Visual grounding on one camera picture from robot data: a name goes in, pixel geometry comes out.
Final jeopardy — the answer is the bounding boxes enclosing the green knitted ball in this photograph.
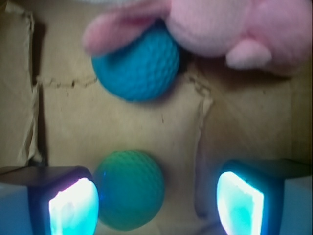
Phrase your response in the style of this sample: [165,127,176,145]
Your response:
[93,150,165,231]

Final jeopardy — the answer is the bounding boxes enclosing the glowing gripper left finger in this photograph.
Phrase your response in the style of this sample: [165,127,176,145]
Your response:
[0,166,99,235]

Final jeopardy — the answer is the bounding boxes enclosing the pink plush toy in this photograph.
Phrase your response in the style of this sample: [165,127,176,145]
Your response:
[83,0,313,76]

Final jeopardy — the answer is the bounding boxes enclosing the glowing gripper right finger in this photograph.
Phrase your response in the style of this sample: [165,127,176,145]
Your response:
[216,159,313,235]

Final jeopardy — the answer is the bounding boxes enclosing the blue knitted ball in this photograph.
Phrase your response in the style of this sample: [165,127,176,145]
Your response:
[91,20,180,102]

